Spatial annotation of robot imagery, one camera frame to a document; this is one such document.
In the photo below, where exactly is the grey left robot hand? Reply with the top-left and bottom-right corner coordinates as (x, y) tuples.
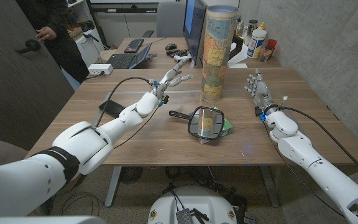
(150, 59), (195, 100)

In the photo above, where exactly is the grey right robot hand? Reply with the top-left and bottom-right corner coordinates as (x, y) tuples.
(244, 68), (278, 115)

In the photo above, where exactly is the rolled map tube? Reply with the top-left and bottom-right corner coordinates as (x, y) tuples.
(200, 5), (239, 103)

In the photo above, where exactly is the black hand mirror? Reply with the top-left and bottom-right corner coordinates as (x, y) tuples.
(168, 105), (226, 141)

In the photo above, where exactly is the white game controller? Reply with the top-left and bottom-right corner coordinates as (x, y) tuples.
(173, 54), (193, 64)

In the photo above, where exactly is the black remote control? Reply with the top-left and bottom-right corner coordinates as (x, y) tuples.
(165, 49), (190, 58)

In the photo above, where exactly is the clear glass cup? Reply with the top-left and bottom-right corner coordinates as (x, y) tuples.
(259, 45), (275, 62)

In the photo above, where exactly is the white paper sheet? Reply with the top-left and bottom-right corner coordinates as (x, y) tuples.
(227, 42), (249, 68)

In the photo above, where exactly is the green cardboard box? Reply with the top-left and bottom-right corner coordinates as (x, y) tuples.
(197, 106), (234, 144)

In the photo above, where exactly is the open black laptop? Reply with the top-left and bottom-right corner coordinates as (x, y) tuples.
(106, 42), (153, 70)

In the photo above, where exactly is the black keyboard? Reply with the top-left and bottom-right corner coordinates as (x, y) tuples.
(124, 38), (145, 54)

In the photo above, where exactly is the white bottle blue label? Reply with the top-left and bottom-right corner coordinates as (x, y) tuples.
(246, 29), (267, 60)

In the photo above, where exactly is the red cup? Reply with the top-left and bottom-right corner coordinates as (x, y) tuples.
(265, 39), (278, 55)

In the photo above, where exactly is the black monitor stand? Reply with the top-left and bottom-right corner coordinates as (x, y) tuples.
(228, 34), (244, 62)

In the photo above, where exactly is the black computer monitor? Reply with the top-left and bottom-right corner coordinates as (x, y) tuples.
(182, 0), (208, 66)

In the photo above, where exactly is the black smartphone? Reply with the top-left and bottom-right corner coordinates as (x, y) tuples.
(98, 99), (126, 119)

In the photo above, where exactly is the grey office chair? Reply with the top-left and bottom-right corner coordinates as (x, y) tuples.
(142, 1), (186, 39)

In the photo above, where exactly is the jar with dark lid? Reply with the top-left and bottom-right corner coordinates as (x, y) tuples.
(244, 19), (259, 46)

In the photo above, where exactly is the white power strip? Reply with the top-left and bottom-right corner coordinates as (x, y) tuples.
(87, 63), (114, 76)

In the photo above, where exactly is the white low cabinet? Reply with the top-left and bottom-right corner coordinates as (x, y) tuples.
(90, 0), (161, 47)

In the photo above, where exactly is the white shelf cabinet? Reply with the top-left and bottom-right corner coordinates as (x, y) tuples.
(67, 0), (105, 68)

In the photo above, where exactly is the grey metal table leg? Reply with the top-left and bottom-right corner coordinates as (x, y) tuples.
(104, 166), (122, 208)
(259, 165), (280, 208)

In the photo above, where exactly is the round black fan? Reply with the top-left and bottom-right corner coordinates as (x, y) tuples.
(119, 166), (144, 185)

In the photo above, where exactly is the brown cardboard box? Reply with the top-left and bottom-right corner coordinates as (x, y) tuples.
(68, 26), (84, 40)

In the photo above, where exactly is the person in dark clothes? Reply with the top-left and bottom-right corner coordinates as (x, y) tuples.
(14, 0), (90, 84)

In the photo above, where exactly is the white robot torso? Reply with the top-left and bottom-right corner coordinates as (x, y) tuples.
(147, 185), (239, 224)

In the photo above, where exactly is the grey finned module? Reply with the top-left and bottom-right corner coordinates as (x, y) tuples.
(175, 208), (194, 224)

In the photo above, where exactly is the brown wooden door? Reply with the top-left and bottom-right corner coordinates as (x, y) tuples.
(0, 0), (75, 150)

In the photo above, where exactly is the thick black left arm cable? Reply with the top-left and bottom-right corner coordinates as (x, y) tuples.
(94, 77), (154, 128)

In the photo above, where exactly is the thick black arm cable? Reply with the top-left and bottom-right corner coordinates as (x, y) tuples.
(94, 77), (154, 128)
(280, 105), (358, 185)

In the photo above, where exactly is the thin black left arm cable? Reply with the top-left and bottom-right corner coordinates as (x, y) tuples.
(113, 102), (164, 150)

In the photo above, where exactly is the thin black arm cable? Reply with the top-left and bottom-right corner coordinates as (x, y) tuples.
(113, 102), (164, 150)
(262, 120), (344, 217)

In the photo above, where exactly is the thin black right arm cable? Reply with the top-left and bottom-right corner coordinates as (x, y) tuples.
(262, 120), (344, 217)

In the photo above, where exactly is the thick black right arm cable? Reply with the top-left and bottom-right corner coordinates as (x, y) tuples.
(280, 105), (358, 185)

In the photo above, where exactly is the black cable bundle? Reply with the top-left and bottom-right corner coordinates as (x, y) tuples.
(163, 166), (248, 218)

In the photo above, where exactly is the black door handle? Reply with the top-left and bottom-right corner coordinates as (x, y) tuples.
(15, 39), (42, 54)

